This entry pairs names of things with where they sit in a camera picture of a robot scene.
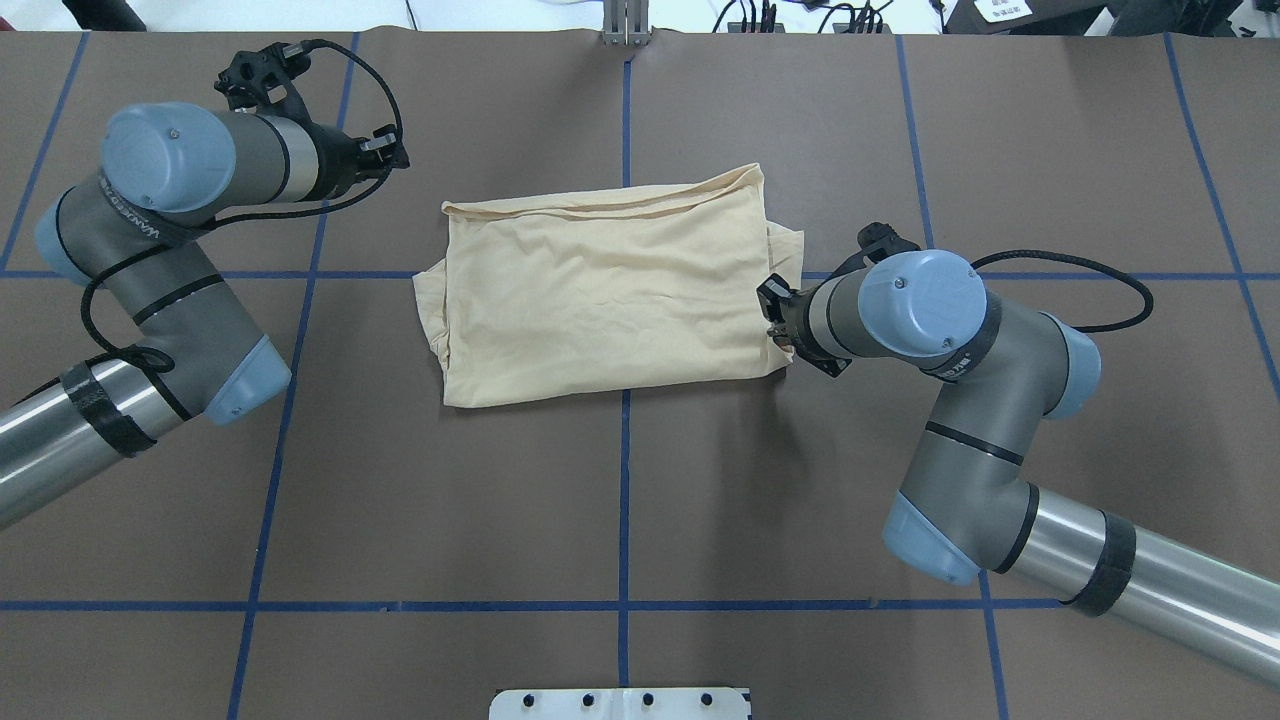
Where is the aluminium frame post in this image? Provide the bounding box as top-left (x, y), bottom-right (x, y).
top-left (600, 0), bottom-right (652, 47)

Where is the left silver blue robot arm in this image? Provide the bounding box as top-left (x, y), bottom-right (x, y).
top-left (1, 38), bottom-right (410, 527)

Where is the cream long-sleeve graphic shirt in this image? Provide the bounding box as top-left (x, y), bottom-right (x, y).
top-left (413, 164), bottom-right (805, 409)

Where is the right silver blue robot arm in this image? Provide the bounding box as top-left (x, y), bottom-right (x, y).
top-left (756, 223), bottom-right (1279, 687)

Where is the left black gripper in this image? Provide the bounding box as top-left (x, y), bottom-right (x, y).
top-left (214, 42), bottom-right (411, 201)

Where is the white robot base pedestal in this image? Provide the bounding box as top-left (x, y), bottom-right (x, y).
top-left (488, 685), bottom-right (753, 719)

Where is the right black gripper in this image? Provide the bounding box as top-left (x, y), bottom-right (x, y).
top-left (756, 222), bottom-right (922, 378)

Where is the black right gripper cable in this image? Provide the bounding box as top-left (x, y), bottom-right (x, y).
top-left (970, 250), bottom-right (1155, 334)

